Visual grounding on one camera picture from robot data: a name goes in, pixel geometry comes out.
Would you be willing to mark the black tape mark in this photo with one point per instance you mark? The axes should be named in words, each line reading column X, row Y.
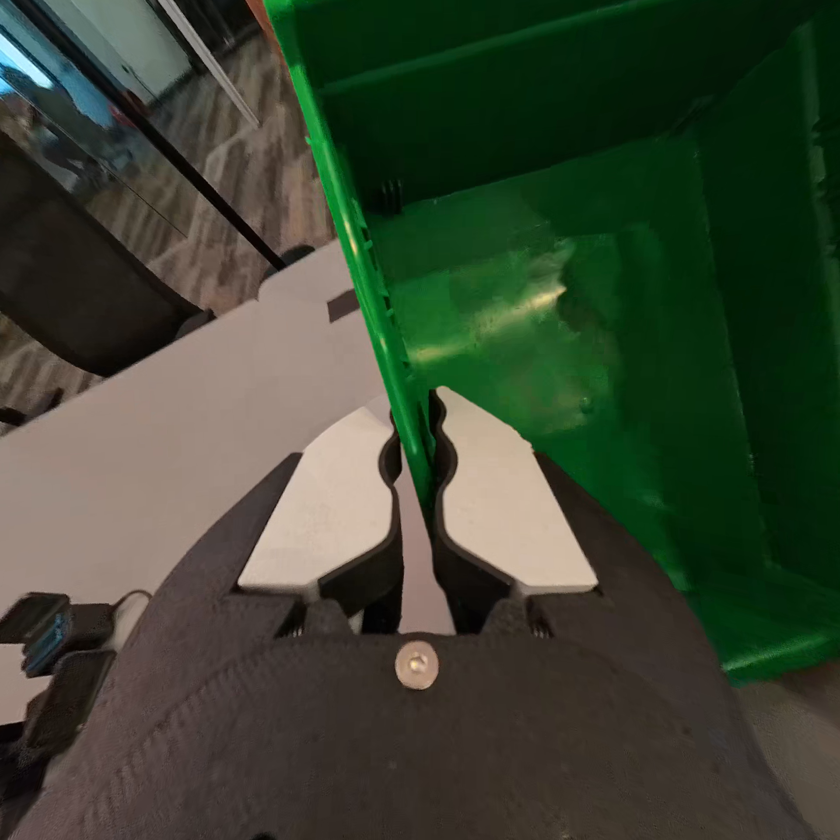
column 341, row 307

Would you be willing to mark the green plastic box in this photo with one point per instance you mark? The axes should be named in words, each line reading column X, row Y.
column 590, row 328

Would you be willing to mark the black electronic device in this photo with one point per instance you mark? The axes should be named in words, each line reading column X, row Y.
column 65, row 676

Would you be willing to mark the black round-base stand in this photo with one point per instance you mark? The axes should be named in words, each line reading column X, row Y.
column 275, row 259

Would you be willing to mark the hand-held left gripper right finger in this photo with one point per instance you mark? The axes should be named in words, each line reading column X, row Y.
column 512, row 518

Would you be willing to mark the dark chair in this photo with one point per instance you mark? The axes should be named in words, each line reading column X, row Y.
column 85, row 282

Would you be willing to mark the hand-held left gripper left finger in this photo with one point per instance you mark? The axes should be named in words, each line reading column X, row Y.
column 321, row 518

